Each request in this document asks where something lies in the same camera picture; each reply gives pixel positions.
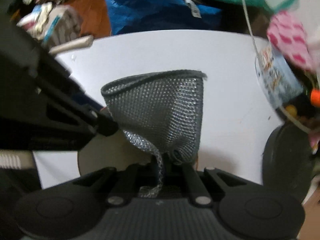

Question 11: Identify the white ceramic bowl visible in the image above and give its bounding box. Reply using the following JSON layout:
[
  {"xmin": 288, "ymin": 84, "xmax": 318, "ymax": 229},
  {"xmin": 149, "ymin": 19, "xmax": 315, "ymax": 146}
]
[{"xmin": 78, "ymin": 130, "xmax": 151, "ymax": 176}]

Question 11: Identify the grey mesh dish cloth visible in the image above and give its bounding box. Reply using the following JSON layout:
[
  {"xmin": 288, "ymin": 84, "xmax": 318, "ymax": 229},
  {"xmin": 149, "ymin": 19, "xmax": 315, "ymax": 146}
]
[{"xmin": 101, "ymin": 70, "xmax": 207, "ymax": 198}]

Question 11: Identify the beige chair backrest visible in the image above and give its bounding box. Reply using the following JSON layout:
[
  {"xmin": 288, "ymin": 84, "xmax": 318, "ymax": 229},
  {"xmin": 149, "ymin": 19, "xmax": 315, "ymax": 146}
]
[{"xmin": 49, "ymin": 35, "xmax": 94, "ymax": 55}]

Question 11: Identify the black round lid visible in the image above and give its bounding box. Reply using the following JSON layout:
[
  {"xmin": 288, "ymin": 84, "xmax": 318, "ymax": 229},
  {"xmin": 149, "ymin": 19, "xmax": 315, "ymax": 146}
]
[{"xmin": 262, "ymin": 124, "xmax": 315, "ymax": 202}]

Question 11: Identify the blue plastic bag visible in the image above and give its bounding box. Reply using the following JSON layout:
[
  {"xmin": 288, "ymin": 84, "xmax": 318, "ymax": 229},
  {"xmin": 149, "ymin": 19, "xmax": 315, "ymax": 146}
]
[{"xmin": 105, "ymin": 0, "xmax": 221, "ymax": 35}]

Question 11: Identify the blue cookie tin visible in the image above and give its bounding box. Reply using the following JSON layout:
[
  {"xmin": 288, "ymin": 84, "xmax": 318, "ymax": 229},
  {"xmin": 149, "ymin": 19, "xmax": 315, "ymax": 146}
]
[{"xmin": 255, "ymin": 43, "xmax": 311, "ymax": 133}]

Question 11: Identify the orange bottle cap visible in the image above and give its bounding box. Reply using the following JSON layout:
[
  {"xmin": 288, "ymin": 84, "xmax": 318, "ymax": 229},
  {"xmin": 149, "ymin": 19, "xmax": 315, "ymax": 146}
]
[{"xmin": 310, "ymin": 88, "xmax": 320, "ymax": 108}]

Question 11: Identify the pink patterned cloth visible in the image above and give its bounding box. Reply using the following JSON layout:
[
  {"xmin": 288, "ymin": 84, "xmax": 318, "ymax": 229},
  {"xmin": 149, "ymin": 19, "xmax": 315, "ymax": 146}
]
[{"xmin": 266, "ymin": 10, "xmax": 316, "ymax": 73}]

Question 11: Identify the white cable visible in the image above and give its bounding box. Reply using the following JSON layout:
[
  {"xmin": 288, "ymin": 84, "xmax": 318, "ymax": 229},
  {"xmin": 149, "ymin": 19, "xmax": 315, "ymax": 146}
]
[{"xmin": 236, "ymin": 0, "xmax": 266, "ymax": 68}]

